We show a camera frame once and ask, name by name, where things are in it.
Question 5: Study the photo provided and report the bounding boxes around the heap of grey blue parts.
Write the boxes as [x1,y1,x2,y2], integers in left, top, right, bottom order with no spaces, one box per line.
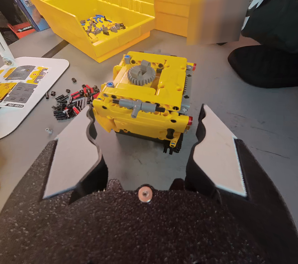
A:
[80,15,127,41]

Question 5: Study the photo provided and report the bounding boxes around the person's right forearm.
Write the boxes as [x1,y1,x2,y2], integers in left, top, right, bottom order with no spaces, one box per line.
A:
[228,0,298,89]

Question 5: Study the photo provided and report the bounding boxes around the nested yellow storage bins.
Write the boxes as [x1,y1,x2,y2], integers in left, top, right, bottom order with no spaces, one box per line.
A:
[118,0,194,37]

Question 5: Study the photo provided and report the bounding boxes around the pile of black red pins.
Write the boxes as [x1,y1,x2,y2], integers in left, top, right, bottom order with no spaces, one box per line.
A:
[45,84,101,121]

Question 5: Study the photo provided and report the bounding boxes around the yellow storage bin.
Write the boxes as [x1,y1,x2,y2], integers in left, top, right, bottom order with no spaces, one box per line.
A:
[24,0,156,63]

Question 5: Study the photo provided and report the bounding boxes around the lego instruction booklet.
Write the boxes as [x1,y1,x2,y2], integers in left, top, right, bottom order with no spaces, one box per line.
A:
[0,65,51,108]

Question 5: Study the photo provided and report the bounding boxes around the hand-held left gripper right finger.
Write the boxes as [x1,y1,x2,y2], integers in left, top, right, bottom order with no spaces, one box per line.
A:
[185,103,248,197]

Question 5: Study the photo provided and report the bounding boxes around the red plastic crate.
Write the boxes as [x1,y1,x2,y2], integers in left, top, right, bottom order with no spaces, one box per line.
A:
[7,23,33,40]

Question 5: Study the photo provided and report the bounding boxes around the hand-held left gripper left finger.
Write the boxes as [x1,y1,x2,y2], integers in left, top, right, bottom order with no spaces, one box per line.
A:
[43,103,108,205]

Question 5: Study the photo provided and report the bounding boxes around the yellow lego robot model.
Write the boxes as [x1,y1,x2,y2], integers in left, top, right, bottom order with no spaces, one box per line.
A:
[93,50,198,155]

